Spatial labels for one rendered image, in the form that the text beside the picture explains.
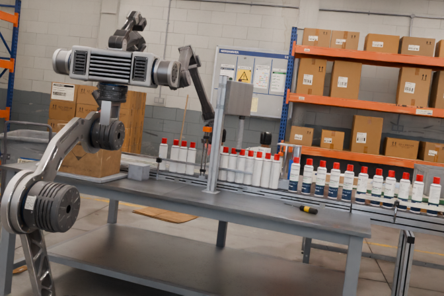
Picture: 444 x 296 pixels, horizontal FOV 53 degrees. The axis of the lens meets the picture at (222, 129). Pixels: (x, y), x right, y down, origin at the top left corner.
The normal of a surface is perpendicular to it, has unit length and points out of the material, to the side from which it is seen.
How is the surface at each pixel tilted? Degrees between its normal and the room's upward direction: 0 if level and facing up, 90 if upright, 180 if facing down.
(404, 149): 90
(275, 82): 90
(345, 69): 89
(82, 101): 91
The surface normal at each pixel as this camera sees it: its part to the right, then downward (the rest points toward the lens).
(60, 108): -0.08, 0.04
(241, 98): 0.60, 0.11
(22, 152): 0.14, 0.13
